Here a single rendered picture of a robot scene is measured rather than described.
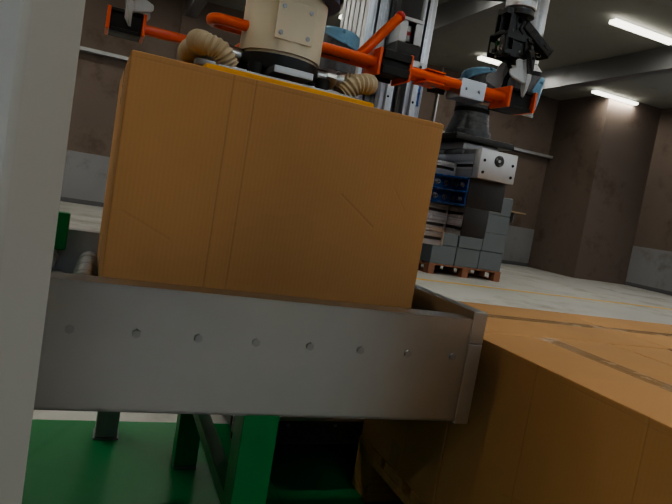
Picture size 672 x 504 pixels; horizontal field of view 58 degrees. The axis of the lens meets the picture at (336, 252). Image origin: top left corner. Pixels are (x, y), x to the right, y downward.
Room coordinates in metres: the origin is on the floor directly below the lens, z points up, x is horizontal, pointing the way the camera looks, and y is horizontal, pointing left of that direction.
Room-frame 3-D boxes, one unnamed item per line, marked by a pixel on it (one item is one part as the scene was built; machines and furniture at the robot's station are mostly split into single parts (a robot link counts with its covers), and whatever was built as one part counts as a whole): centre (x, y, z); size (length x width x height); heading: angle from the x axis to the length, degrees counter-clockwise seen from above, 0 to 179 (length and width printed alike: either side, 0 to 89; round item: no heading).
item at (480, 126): (2.02, -0.37, 1.09); 0.15 x 0.15 x 0.10
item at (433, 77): (1.47, 0.05, 1.08); 0.93 x 0.30 x 0.04; 113
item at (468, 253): (9.00, -1.71, 0.62); 1.24 x 0.87 x 1.23; 113
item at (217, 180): (1.29, 0.18, 0.75); 0.60 x 0.40 x 0.40; 113
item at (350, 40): (1.84, 0.10, 1.20); 0.13 x 0.12 x 0.14; 55
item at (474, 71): (2.02, -0.37, 1.20); 0.13 x 0.12 x 0.14; 73
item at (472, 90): (1.47, -0.24, 1.07); 0.07 x 0.07 x 0.04; 23
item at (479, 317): (1.40, -0.15, 0.58); 0.70 x 0.03 x 0.06; 21
